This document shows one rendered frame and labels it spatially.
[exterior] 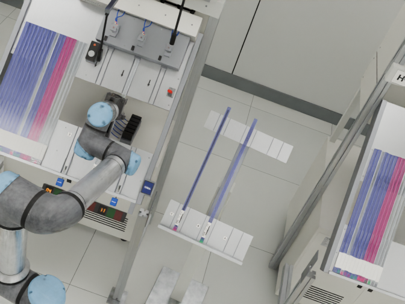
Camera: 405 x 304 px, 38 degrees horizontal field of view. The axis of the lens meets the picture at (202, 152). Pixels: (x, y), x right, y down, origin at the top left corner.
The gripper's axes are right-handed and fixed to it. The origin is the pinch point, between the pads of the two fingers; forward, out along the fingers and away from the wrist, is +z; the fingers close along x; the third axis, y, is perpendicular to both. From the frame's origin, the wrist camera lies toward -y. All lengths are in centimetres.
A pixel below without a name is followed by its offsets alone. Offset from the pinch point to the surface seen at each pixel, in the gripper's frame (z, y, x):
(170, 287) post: 53, -79, -46
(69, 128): 3.8, -13.5, 15.8
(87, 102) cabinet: 51, -9, 22
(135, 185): 1.1, -24.4, -16.3
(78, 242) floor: 59, -77, 5
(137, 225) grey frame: 7.6, -41.4, -22.2
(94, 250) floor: 58, -78, -4
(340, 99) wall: 192, 35, -115
